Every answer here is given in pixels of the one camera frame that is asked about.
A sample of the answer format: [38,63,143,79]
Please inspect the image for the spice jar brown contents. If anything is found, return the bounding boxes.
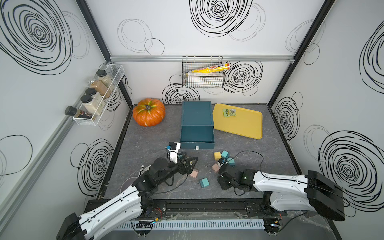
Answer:
[89,79,112,99]

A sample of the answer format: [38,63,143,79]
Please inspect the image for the green sticker label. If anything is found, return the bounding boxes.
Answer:
[223,109,237,118]

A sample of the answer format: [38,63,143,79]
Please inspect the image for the pink plug cube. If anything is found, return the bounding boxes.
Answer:
[212,163,221,173]
[190,169,199,179]

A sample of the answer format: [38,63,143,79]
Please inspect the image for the teal plug cube right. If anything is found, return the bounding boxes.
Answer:
[227,158,236,167]

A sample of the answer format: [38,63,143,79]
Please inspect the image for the orange decorative pumpkin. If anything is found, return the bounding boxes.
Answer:
[133,99,166,127]

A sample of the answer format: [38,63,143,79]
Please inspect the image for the grey slotted cable duct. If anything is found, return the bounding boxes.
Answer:
[116,219,265,231]

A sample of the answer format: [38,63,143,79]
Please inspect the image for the white plate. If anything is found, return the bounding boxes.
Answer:
[120,177,137,193]

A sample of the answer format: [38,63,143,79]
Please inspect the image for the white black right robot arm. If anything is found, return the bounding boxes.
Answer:
[217,159,346,222]

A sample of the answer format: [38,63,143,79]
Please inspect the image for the clear acrylic spice shelf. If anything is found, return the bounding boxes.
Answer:
[73,64,125,128]

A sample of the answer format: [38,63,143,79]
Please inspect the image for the black wire wall basket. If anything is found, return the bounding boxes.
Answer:
[182,56,225,88]

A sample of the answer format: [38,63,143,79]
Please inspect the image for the yellow plug cube centre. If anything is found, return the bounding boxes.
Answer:
[214,152,222,161]

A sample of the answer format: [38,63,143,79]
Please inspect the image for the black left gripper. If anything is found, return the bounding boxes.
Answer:
[155,151,197,186]

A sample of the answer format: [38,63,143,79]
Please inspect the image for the yellow cutting board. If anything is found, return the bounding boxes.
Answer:
[213,104,263,140]

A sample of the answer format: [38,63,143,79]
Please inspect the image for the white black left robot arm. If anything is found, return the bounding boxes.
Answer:
[56,154,199,240]

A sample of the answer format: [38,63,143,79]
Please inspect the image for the small dark pepper bottle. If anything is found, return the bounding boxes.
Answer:
[65,106,93,119]

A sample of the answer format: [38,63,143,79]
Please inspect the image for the teal plug cube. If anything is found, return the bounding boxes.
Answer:
[199,178,210,188]
[227,158,236,167]
[221,151,230,159]

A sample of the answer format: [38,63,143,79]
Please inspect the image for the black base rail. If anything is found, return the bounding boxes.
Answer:
[85,197,326,218]

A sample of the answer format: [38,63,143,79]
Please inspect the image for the spice jar cream contents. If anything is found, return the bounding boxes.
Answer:
[81,94,102,116]

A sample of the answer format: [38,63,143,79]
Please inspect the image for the spice jar white contents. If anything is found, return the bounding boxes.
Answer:
[85,88,106,110]

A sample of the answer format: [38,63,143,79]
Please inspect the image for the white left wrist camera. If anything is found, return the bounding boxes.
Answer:
[167,142,181,164]

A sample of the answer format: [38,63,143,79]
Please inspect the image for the teal plug cube lower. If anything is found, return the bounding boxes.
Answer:
[199,178,210,188]

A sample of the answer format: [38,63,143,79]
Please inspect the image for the yellow snack package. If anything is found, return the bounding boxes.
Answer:
[188,63,230,74]

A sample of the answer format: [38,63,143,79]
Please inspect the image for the spice jar tan contents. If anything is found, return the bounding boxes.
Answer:
[96,70,114,90]

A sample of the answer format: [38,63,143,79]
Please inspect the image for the teal drawer cabinet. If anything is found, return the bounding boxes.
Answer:
[180,101,215,150]

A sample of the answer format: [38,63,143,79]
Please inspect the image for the teal plug cube upper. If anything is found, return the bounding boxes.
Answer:
[221,151,230,159]

